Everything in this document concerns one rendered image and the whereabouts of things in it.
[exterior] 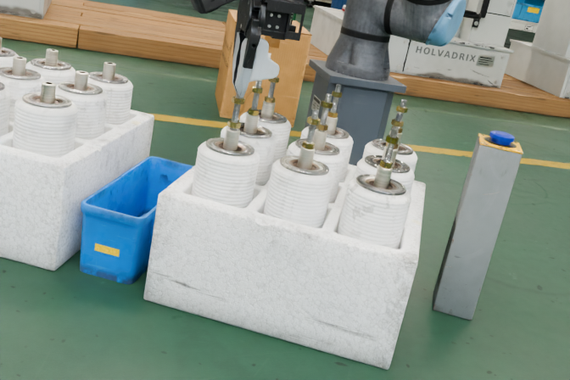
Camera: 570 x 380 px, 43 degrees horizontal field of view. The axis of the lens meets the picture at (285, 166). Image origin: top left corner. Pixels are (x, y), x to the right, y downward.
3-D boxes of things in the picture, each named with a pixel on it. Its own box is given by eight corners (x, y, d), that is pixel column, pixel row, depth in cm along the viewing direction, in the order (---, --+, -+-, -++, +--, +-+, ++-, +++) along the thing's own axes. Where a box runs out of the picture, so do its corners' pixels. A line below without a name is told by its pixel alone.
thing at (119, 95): (86, 155, 148) (95, 69, 142) (130, 165, 147) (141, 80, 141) (64, 167, 139) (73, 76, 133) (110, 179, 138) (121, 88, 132)
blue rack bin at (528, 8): (484, 10, 664) (490, -13, 658) (520, 17, 674) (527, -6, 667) (511, 18, 618) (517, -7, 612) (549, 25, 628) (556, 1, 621)
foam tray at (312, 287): (217, 217, 148) (231, 134, 143) (404, 266, 142) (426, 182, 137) (142, 299, 111) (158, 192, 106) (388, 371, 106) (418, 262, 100)
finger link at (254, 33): (255, 70, 102) (265, 8, 99) (244, 69, 101) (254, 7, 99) (247, 64, 106) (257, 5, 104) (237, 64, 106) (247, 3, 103)
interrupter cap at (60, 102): (37, 93, 119) (37, 89, 119) (80, 103, 118) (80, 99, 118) (13, 102, 112) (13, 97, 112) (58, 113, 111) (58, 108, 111)
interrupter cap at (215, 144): (263, 154, 111) (264, 150, 111) (231, 160, 105) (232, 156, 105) (226, 139, 115) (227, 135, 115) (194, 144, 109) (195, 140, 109)
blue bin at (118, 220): (142, 210, 144) (150, 154, 140) (193, 224, 142) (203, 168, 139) (69, 271, 116) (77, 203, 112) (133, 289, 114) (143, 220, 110)
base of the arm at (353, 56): (317, 60, 174) (326, 19, 171) (375, 69, 178) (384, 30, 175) (336, 75, 160) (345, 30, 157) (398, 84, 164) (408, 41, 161)
